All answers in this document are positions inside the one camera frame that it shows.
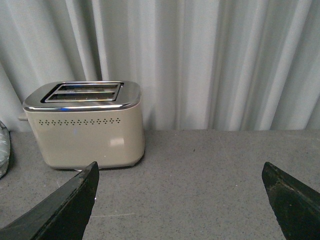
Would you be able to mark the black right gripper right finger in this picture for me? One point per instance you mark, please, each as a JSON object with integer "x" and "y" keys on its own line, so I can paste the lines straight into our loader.
{"x": 296, "y": 206}

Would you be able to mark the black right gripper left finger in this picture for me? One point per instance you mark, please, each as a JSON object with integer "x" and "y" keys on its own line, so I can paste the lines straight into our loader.
{"x": 63, "y": 215}

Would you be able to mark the beige two-slot toaster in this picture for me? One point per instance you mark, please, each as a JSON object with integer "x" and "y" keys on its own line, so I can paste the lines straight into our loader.
{"x": 76, "y": 123}

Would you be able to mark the upper silver quilted oven mitt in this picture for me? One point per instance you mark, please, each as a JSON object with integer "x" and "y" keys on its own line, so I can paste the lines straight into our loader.
{"x": 5, "y": 149}

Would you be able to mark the grey pleated curtain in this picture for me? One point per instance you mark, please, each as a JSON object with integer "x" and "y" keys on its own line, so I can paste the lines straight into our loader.
{"x": 228, "y": 65}

